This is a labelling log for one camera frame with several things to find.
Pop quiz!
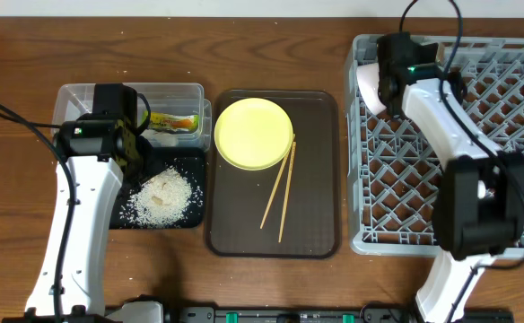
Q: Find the wooden chopstick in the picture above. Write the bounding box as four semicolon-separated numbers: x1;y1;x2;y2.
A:
278;141;297;243
259;141;295;229

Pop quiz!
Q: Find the yellow plate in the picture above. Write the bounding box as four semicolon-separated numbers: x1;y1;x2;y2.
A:
214;98;294;170

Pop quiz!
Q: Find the green snack wrapper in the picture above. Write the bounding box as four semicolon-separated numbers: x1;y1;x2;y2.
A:
143;111;199;134

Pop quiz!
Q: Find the white tissue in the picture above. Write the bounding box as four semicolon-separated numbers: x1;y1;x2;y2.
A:
144;131;179;147

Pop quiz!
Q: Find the white rice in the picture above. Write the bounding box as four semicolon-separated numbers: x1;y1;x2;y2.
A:
118;166;205;229

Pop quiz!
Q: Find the white pink bowl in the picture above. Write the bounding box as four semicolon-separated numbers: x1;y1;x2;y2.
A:
356;63;386;115

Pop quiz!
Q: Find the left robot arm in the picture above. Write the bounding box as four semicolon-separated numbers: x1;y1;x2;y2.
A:
18;119;142;322

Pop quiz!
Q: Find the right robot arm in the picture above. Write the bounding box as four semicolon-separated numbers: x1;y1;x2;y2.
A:
356;64;524;322

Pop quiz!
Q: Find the clear plastic waste bin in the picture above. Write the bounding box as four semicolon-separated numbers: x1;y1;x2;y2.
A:
52;83;212;152

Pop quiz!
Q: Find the grey plastic dishwasher rack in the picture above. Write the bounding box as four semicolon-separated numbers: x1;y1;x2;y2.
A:
345;34;524;257

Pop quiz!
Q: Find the dark brown serving tray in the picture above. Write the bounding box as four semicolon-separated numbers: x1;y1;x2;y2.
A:
205;90;341;259

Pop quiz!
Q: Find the black plastic tray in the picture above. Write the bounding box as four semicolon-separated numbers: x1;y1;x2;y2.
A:
109;148;205;230

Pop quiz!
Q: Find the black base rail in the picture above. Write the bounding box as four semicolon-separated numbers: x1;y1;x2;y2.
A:
109;306;514;323

